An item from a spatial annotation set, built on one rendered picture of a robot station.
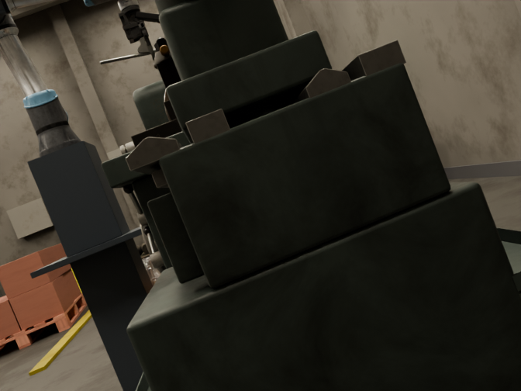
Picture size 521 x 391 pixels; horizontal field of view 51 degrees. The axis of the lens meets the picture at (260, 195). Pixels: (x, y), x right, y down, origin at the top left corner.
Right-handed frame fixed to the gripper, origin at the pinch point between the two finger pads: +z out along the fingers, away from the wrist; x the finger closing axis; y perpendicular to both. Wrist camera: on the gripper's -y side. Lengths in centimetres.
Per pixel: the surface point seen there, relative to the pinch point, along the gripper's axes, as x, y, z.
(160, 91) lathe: 7.8, 3.0, 15.7
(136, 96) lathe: 7.1, 11.9, 14.1
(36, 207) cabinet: -1022, 367, -45
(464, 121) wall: -226, -226, 82
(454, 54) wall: -203, -225, 27
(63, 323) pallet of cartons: -346, 185, 130
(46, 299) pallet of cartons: -349, 193, 101
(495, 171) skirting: -204, -225, 129
